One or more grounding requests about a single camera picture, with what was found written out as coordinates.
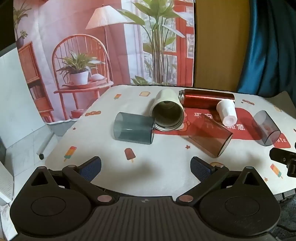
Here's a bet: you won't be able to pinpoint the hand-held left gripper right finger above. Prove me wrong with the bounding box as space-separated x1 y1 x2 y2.
176 156 267 206

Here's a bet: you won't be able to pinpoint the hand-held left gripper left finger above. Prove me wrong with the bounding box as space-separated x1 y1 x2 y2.
30 156 116 206

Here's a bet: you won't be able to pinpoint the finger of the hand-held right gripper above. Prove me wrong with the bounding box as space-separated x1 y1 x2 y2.
269 142 296 178

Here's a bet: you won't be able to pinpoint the grey translucent cup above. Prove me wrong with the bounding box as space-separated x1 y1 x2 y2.
252 110 282 147

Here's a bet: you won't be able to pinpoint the brown translucent cup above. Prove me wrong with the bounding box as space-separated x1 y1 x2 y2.
188 114 233 158

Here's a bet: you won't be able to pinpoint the blue-grey translucent cup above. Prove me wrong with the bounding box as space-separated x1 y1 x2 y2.
113 112 155 145

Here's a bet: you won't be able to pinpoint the small white cup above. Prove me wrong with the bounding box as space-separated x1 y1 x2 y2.
216 99 238 127

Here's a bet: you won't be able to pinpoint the cream cup with metal rim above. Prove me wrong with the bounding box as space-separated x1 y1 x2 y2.
149 89 186 133

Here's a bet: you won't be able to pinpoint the printed white tablecloth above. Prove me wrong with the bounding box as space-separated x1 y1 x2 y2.
44 84 296 200

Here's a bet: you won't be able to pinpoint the white rod with black tip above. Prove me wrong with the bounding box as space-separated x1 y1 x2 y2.
36 134 54 160

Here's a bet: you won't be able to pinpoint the red metallic bottle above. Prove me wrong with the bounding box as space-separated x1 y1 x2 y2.
178 89 236 110

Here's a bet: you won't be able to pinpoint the white perforated box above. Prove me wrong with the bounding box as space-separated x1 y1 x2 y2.
0 160 15 205

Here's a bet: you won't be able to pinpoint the white board panel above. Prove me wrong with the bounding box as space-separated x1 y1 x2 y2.
0 45 58 163

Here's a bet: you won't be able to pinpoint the blue curtain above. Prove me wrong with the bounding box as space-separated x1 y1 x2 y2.
236 0 296 96

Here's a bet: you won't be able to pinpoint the printed room scene backdrop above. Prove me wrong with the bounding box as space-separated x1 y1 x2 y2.
13 0 195 123

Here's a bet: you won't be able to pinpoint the black cable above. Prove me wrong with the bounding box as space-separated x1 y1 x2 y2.
276 223 296 232

